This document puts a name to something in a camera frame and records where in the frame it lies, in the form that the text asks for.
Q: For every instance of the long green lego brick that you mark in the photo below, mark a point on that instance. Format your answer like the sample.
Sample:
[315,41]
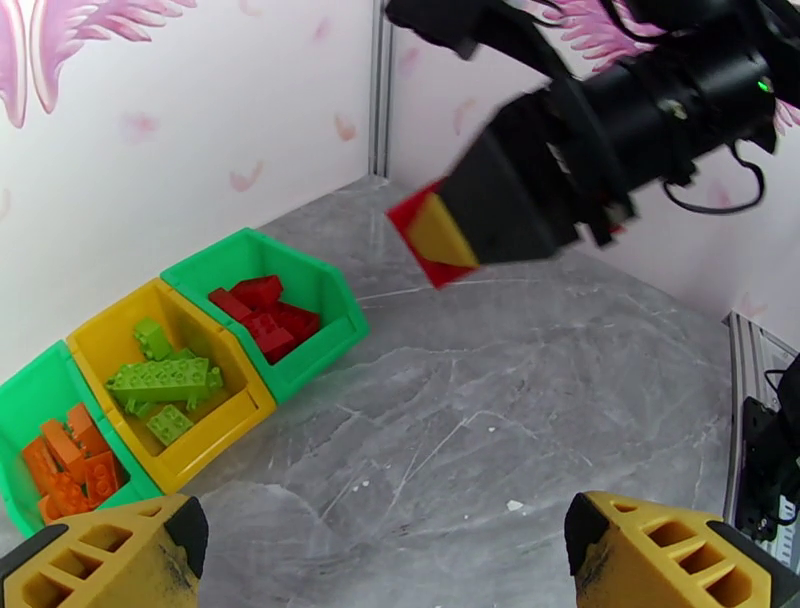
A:
[156,381]

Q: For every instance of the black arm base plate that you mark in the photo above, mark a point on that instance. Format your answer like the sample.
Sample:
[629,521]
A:
[756,469]

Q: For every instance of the green plastic bin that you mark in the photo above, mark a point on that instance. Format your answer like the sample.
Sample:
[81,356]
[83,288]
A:
[312,369]
[25,387]

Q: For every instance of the small green lego brick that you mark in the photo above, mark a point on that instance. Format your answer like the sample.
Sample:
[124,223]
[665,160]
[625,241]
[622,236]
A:
[181,356]

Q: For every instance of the aluminium frame post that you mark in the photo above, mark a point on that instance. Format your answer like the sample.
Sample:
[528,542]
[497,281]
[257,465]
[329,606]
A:
[381,87]

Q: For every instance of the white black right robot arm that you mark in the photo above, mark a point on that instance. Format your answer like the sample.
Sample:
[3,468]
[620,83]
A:
[786,437]

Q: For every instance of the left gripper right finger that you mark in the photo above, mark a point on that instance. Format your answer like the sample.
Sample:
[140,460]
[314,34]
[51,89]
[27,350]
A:
[656,562]

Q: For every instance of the small orange lego brick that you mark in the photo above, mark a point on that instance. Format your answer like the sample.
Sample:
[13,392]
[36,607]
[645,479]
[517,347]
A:
[59,500]

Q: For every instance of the red lego brick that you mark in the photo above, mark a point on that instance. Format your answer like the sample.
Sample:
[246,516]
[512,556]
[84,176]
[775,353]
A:
[301,322]
[269,337]
[406,219]
[228,305]
[257,290]

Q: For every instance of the yellow plastic bin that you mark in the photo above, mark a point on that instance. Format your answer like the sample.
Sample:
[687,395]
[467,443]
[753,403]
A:
[206,431]

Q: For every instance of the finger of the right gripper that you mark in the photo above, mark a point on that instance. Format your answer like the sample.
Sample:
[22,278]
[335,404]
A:
[512,187]

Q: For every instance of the aluminium mounting rail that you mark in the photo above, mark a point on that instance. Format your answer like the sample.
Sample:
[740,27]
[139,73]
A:
[740,350]

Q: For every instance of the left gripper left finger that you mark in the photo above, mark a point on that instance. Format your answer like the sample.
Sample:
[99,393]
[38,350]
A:
[125,550]

